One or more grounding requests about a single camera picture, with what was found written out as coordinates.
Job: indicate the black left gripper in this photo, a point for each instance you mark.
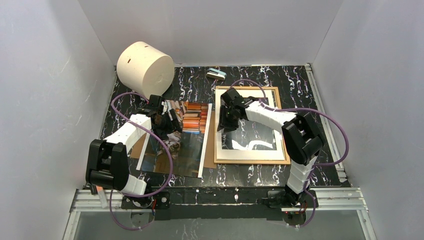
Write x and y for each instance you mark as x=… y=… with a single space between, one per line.
x=168 y=122

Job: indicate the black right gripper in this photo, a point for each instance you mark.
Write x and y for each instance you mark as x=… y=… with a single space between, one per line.
x=227 y=117

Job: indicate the clear acrylic sheet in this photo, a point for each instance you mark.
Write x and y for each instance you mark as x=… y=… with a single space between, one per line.
x=249 y=136

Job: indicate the cat and books photo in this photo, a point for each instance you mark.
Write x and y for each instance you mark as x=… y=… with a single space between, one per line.
x=187 y=148

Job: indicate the light wooden picture frame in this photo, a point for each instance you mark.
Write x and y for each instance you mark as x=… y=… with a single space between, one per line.
x=248 y=162

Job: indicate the brown backing board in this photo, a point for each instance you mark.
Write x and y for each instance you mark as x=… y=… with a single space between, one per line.
x=209 y=157

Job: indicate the white mat board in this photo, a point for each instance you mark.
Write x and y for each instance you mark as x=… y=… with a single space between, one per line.
x=248 y=154

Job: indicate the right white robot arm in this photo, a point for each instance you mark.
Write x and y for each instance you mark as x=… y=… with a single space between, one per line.
x=303 y=139

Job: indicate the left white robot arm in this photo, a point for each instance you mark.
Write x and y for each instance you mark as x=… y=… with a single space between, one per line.
x=107 y=163

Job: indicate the teal white stapler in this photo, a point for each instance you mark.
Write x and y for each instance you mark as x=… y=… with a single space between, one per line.
x=216 y=74

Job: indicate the large white cylinder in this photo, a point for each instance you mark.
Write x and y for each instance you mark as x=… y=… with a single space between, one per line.
x=145 y=69

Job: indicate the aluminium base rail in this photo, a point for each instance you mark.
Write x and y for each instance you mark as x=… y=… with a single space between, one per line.
x=228 y=213

